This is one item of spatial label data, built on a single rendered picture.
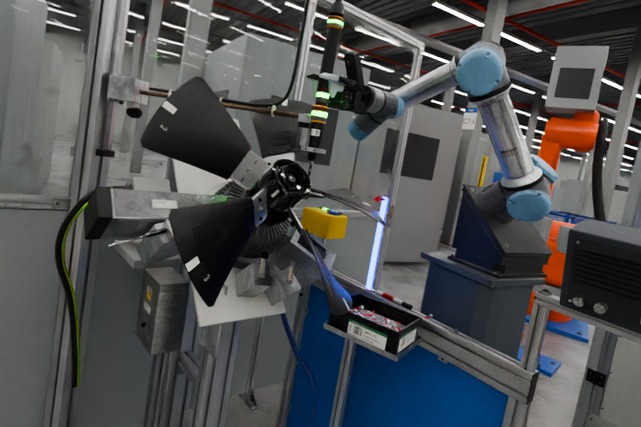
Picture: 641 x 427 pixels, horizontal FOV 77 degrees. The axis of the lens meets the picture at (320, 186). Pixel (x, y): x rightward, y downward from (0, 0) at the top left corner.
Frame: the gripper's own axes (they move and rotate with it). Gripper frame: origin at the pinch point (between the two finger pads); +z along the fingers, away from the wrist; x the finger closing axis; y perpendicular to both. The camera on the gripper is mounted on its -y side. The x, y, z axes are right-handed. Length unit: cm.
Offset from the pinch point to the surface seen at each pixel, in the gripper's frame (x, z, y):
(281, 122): 13.7, -0.7, 13.6
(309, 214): 33, -34, 45
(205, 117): 8.1, 25.7, 16.8
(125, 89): 47, 34, 12
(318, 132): -1.9, -2.2, 15.1
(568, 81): 74, -377, -91
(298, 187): -6.9, 5.5, 30.1
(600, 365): -40, -182, 104
